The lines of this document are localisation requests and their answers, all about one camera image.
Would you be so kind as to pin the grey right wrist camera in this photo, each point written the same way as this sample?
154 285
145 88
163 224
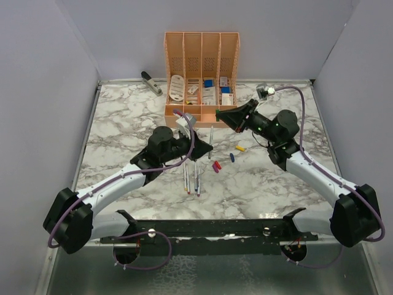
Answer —
264 91

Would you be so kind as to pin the white oval ruler card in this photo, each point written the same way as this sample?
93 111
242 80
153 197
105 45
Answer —
177 88

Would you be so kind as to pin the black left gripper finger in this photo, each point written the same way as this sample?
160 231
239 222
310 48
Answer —
201 147
196 155

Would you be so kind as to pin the white pen purple end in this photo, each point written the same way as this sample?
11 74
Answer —
198 182

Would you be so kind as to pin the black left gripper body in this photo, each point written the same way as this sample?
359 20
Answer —
181 147

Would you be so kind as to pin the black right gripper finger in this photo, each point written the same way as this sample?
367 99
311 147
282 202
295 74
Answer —
236 113
236 125

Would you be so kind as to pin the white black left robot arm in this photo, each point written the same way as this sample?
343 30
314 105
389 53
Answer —
75 218

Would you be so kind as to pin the peach plastic desk organizer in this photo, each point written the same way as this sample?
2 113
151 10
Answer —
197 56

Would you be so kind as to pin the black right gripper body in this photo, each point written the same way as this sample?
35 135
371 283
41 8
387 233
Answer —
260 124

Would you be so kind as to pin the black mounting rail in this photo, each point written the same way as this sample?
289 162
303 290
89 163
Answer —
208 237

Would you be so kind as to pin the white pen blue end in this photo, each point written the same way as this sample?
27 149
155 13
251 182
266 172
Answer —
195 176

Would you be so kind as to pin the blue box in organizer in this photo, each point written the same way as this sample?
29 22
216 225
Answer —
208 83

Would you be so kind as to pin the black grey stapler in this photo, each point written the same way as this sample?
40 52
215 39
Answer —
150 83

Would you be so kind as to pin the red white card box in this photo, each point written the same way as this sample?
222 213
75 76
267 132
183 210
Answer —
227 99

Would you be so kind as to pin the red pen cap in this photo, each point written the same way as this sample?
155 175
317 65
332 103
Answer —
217 166

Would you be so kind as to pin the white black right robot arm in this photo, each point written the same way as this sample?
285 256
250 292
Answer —
354 215

